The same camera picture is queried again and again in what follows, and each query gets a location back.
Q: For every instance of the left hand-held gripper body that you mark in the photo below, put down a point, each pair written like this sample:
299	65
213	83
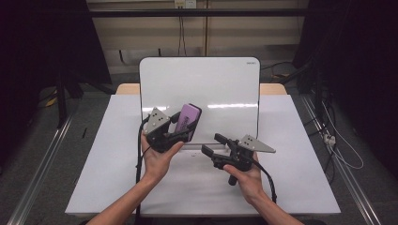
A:
158	122

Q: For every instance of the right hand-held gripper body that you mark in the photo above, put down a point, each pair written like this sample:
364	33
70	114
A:
241	156

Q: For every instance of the purple and black whiteboard eraser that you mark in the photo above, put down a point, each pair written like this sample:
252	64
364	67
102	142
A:
189	113

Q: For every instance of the white whiteboard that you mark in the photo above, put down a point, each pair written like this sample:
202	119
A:
225	84

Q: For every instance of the person's right hand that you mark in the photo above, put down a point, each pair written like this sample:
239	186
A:
250	182

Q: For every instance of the person's left hand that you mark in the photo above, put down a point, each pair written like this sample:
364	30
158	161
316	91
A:
156	164

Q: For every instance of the wooden table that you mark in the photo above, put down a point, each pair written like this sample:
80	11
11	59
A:
126	89

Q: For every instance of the small black floor object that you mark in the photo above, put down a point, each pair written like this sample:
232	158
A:
84	132

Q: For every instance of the black horizontal bar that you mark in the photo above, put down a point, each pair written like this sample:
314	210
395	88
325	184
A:
140	12

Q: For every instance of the black curtain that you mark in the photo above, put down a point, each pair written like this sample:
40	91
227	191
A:
359	62
37	47

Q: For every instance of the aluminium floor rail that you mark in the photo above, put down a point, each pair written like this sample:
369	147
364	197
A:
40	168
350	181

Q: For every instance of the white wall socket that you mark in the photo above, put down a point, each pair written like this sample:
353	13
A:
185	3

